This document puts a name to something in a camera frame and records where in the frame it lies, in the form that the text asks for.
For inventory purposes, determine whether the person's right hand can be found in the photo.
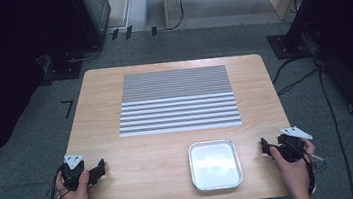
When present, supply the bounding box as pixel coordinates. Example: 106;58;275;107
267;137;322;199

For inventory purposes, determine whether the grey floor cable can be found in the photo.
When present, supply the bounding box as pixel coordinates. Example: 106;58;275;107
63;45;105;65

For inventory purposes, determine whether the dark cabinet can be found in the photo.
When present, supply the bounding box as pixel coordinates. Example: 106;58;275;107
81;0;116;48

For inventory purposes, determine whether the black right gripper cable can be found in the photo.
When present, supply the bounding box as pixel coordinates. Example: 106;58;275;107
302;147;332;197

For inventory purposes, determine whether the black hanging cable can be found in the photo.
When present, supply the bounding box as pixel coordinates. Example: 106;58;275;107
164;0;189;32

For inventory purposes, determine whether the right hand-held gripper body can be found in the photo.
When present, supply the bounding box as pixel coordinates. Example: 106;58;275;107
274;123;316;165

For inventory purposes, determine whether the silver metal tray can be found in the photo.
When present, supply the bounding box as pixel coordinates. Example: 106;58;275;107
187;137;246;194

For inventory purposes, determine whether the grey striped placemat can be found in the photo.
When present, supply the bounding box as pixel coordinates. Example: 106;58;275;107
111;62;244;140

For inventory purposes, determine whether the black stand base plate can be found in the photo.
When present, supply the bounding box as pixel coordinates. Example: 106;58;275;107
266;29;317;63
37;49;87;85

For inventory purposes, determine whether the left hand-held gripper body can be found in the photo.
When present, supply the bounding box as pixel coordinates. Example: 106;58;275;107
58;151;90;193

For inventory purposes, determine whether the long black floor cable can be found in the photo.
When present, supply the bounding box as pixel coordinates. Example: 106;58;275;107
314;55;353;199

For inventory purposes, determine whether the dark curtain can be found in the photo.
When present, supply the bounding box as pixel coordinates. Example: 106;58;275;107
0;0;106;181
278;0;353;137

